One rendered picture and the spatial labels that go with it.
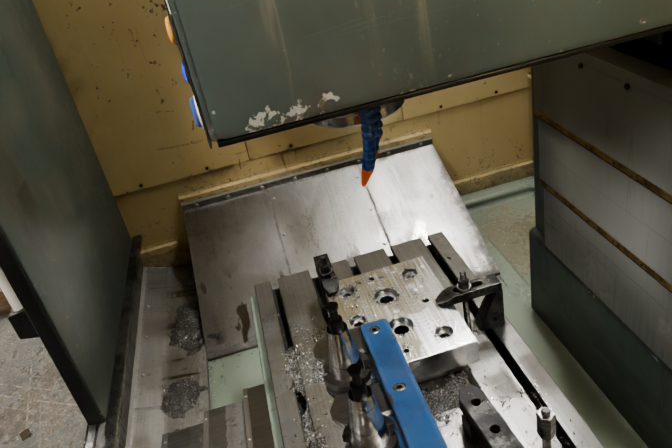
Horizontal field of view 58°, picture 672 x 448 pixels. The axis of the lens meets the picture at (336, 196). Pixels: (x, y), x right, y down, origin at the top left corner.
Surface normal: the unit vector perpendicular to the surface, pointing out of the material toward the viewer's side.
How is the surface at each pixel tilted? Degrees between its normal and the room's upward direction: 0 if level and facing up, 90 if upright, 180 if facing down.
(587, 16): 90
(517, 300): 0
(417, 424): 0
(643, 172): 88
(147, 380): 17
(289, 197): 24
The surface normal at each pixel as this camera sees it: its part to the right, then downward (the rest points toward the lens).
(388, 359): -0.18, -0.86
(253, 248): -0.07, -0.61
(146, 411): 0.11, -0.90
